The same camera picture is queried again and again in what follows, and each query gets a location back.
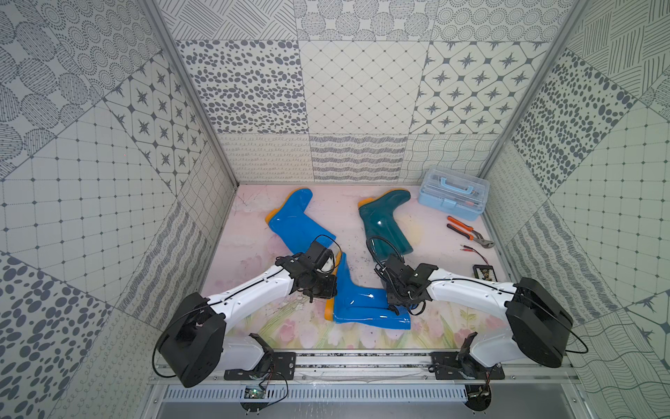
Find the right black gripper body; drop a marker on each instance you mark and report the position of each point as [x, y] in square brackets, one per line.
[396, 297]

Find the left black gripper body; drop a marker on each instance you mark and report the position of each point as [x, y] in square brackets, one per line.
[318, 285]

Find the blue rubber boot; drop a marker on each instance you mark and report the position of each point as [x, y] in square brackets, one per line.
[363, 305]
[296, 229]

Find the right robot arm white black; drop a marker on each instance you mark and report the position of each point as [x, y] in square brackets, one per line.
[534, 325]

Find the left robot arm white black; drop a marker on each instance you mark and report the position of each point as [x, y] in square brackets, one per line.
[195, 343]

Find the green rubber boot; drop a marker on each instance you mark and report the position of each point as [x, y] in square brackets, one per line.
[377, 215]

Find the light blue plastic toolbox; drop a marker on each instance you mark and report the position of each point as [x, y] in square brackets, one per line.
[458, 194]

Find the orange handled pliers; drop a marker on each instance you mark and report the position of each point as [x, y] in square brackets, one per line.
[468, 232]

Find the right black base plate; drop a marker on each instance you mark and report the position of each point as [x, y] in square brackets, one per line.
[449, 366]

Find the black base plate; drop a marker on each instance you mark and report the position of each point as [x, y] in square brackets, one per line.
[280, 365]
[449, 366]

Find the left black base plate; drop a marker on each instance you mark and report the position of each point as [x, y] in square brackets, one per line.
[280, 365]

